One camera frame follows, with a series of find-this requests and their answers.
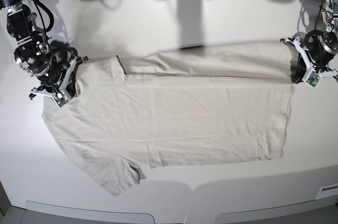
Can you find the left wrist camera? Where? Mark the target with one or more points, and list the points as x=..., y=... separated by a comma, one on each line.
x=314, y=79

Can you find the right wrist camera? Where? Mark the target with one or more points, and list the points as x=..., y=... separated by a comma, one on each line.
x=61, y=99

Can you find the beige T-shirt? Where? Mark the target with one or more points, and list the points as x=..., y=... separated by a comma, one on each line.
x=198, y=106

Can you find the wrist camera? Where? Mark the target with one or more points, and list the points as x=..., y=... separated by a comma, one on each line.
x=314, y=79
x=61, y=99

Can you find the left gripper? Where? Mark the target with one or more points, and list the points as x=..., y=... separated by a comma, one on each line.
x=312, y=54

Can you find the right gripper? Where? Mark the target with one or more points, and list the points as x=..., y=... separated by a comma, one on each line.
x=57, y=71

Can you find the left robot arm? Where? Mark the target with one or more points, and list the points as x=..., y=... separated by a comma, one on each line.
x=326, y=19

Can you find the white label sticker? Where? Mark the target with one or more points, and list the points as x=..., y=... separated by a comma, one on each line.
x=327, y=191

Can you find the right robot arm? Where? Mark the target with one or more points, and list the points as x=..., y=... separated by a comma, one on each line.
x=29, y=21

